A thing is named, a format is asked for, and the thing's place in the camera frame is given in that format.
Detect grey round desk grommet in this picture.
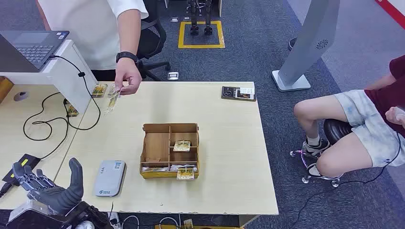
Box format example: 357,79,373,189
13,91,30,102

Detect pale grey card reader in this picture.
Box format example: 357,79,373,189
93,160,127,198

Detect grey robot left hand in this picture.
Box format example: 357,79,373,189
12,157,85,217

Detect black power cable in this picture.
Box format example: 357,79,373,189
22,54,102,160

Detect black stool chrome base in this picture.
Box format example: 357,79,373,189
289,118,354,188

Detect white power strip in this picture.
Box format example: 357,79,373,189
107,212,121,227

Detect grey laptop computer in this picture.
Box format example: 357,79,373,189
0,30,70,73

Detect thin black floor cable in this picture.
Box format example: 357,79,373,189
290,131,402,229

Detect black power adapter yellow label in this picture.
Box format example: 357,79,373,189
0,154,41,198

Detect grey leaning kiosk stand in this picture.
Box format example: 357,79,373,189
271,0,341,93

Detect person's left hand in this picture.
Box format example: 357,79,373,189
114,58,143,96

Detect black humanoid robot legs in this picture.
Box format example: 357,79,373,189
186,0,214,35

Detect seated person's left hand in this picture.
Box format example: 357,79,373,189
385,106,405,127

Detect black smartphone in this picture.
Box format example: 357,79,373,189
221,86,257,102

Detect black office chair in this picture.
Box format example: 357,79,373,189
136,0,171,82

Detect brown wooden side cabinet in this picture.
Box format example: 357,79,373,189
0,76,14,104

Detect seated person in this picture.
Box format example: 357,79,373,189
292,54,405,181

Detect wooden compartment organizer box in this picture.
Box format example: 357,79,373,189
139,123,200,179

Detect white desk riser shelf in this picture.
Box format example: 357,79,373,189
0,39,98,115

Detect black wrist watch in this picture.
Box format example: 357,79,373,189
116,51,140,64

